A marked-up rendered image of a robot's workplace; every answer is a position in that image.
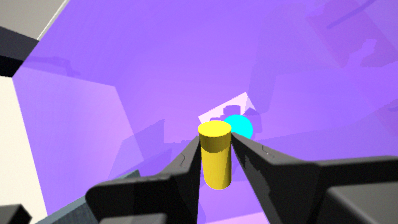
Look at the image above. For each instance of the cyan circle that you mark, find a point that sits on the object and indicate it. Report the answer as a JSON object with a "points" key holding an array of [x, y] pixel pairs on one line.
{"points": [[240, 125]]}

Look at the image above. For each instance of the yellow cylinder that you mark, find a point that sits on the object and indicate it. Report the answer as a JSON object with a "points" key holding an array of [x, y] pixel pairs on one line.
{"points": [[215, 138]]}

